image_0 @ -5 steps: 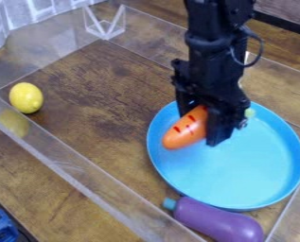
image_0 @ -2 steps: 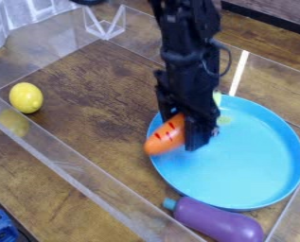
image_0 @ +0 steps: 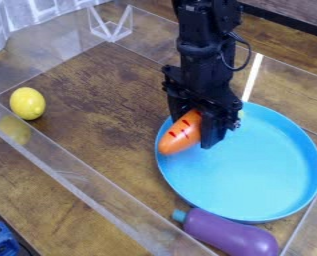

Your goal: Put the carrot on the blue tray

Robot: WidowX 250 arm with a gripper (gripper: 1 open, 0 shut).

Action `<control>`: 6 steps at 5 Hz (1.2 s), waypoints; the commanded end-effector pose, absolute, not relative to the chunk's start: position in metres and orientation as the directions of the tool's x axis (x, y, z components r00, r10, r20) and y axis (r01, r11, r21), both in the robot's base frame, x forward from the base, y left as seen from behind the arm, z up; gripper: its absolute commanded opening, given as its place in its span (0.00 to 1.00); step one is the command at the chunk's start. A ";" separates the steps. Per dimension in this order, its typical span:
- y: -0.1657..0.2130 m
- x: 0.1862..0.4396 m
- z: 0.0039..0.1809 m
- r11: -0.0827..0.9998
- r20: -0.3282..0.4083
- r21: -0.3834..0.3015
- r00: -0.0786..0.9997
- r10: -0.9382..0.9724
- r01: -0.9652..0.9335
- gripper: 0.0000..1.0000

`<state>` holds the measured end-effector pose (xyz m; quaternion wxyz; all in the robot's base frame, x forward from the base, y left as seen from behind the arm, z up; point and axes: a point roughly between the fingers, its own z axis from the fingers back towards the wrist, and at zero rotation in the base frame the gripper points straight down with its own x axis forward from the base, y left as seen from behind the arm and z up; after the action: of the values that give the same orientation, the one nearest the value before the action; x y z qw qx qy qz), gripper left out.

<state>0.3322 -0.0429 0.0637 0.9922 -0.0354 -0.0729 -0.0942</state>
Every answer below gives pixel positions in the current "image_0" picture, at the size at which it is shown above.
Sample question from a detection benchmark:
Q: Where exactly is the orange toy carrot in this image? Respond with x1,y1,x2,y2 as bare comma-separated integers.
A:
158,109,202,155

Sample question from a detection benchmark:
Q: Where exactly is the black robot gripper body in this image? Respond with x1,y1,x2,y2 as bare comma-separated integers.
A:
162,39,242,111

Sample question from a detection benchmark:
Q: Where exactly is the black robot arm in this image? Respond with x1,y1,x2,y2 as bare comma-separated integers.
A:
162,0,242,149

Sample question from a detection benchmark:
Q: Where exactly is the clear acrylic barrier wall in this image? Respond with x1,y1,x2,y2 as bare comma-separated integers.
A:
0,0,317,256

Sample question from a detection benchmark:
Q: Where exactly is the yellow toy lemon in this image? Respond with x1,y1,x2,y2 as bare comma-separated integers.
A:
10,87,46,120

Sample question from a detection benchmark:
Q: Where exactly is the blue plastic object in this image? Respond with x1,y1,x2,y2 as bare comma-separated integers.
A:
0,222,20,256

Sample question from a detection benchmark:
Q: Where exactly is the blue round tray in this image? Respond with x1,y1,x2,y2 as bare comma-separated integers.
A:
155,103,317,223

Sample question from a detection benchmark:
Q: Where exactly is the black baseboard strip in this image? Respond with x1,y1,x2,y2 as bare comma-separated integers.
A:
241,3,317,36

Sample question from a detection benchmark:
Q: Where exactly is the purple toy eggplant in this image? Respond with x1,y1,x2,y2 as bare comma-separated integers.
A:
171,208,278,256

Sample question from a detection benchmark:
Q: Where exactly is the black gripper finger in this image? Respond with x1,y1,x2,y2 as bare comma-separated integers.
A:
201,109,241,149
167,89,198,121

